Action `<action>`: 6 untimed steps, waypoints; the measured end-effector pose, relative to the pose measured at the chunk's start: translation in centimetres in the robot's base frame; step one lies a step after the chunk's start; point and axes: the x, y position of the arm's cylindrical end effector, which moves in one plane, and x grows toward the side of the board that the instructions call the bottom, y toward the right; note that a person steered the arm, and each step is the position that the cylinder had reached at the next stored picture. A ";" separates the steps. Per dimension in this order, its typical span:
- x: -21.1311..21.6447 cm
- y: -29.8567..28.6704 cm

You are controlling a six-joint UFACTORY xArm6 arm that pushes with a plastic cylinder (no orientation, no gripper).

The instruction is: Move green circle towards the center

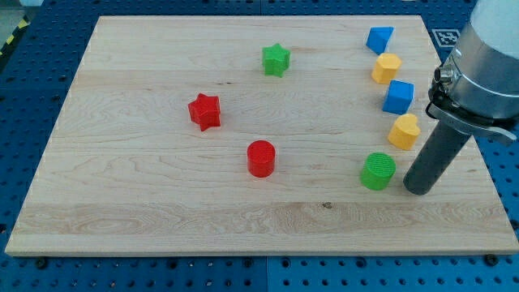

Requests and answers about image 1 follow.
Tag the green cylinder block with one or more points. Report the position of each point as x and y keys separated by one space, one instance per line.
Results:
x=377 y=171

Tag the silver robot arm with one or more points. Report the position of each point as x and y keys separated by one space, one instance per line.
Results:
x=475 y=91

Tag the red cylinder block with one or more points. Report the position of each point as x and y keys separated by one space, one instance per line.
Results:
x=261 y=156

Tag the red star block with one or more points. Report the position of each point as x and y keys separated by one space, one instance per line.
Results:
x=205 y=111

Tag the wooden board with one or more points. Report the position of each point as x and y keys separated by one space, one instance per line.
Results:
x=127 y=173

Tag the green star block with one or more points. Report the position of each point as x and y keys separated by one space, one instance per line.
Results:
x=275 y=60

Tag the yellow heart block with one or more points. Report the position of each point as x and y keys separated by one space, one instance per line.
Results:
x=404 y=132

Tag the yellow hexagon block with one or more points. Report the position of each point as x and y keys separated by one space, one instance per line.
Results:
x=386 y=67

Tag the blue cube block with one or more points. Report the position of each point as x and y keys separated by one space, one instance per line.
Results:
x=398 y=97

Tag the blue triangular prism block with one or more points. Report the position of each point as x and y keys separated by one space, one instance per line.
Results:
x=378 y=39

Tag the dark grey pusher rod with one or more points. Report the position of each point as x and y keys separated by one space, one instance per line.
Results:
x=441 y=147

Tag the fiducial marker tag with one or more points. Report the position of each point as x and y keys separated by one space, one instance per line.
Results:
x=446 y=37

